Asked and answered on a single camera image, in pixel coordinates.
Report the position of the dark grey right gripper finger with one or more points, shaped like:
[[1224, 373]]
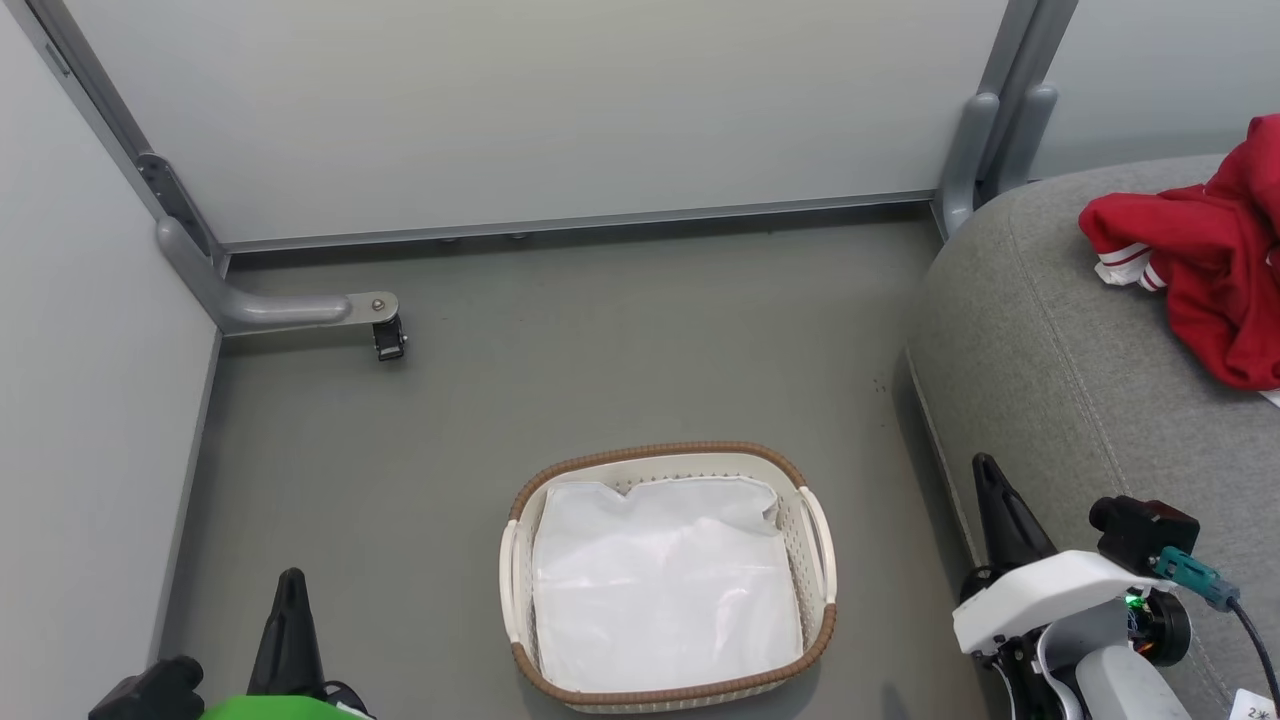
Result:
[[1008, 530]]

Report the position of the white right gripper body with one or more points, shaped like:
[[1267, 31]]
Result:
[[1050, 595]]

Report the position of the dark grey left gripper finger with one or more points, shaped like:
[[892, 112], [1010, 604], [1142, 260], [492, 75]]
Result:
[[290, 640]]

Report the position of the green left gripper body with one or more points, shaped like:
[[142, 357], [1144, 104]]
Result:
[[290, 710]]

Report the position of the red and white garment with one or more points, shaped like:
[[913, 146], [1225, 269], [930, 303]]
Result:
[[1220, 260]]

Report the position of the grey fabric sofa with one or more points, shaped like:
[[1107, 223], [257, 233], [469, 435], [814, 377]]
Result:
[[1060, 380]]

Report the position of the cream laundry basket brown rim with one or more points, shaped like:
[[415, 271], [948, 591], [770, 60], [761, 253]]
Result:
[[820, 600]]

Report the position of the white paper tag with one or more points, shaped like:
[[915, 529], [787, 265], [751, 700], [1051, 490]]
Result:
[[1258, 706]]

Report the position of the black caster wheel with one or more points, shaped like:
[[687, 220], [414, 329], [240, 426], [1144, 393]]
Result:
[[390, 338]]

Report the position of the grey partition foot long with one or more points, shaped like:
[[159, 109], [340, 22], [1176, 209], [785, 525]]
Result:
[[270, 308]]

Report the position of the white basket liner cloth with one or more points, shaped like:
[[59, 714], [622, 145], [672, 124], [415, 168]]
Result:
[[660, 590]]

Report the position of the grey partition foot pair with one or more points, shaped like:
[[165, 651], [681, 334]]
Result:
[[985, 150]]

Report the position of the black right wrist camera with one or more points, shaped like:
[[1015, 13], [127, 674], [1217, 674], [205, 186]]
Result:
[[1145, 530]]

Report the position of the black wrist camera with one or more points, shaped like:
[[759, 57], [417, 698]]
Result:
[[150, 695], [1145, 530]]

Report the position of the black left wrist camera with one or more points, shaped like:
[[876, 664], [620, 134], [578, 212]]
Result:
[[150, 695]]

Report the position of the teal right camera connector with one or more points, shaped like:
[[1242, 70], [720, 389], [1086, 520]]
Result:
[[1190, 578]]

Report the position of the grey metal partition bottom rail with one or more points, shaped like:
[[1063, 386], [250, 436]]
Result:
[[580, 222]]

